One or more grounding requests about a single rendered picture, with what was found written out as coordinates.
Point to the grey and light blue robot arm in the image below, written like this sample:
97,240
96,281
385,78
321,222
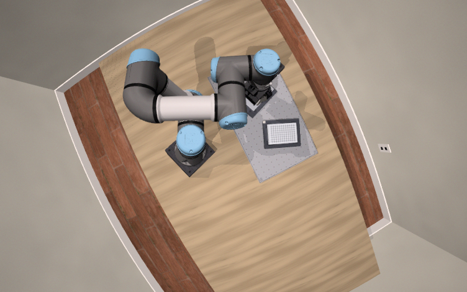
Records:
144,81

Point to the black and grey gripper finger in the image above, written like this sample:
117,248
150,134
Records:
265,97

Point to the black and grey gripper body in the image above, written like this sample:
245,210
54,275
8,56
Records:
254,94

